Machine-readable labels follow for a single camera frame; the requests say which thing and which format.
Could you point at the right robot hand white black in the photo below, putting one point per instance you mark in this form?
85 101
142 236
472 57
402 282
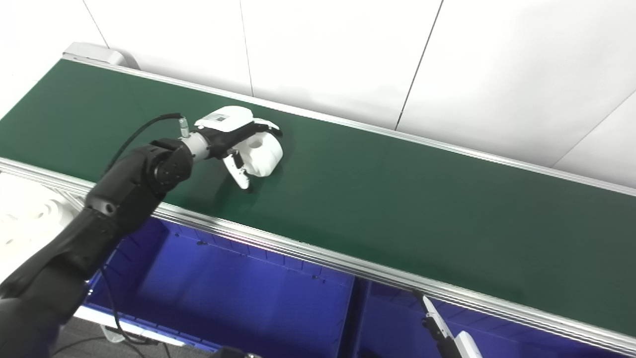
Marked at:
442 338

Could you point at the white parts tray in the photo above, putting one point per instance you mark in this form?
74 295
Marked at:
30 219

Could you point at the green conveyor belt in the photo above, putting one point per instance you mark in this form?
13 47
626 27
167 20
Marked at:
397 199
298 251

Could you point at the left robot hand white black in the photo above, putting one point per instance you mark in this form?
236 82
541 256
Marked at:
223 119

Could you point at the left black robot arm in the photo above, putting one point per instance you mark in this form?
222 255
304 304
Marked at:
129 189

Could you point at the white round plastic part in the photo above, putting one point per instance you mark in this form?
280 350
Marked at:
266 156

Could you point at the large blue plastic bin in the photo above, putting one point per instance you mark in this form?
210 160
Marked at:
397 328
223 293

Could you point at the black robot chest edge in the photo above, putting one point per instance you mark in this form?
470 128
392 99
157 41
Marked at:
233 353

